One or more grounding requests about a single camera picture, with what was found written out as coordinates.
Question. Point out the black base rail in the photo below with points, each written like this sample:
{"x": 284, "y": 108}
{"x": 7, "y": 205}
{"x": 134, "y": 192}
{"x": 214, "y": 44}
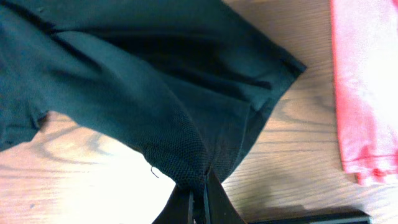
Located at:
{"x": 355, "y": 217}

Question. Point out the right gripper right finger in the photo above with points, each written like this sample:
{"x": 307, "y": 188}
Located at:
{"x": 218, "y": 208}

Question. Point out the black polo shirt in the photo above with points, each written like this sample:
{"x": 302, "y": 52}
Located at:
{"x": 188, "y": 84}

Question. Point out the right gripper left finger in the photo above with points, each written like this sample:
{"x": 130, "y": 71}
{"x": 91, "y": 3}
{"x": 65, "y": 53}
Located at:
{"x": 178, "y": 209}

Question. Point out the red printed t-shirt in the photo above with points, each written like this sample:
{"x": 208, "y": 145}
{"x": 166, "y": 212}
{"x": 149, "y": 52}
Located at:
{"x": 364, "y": 44}

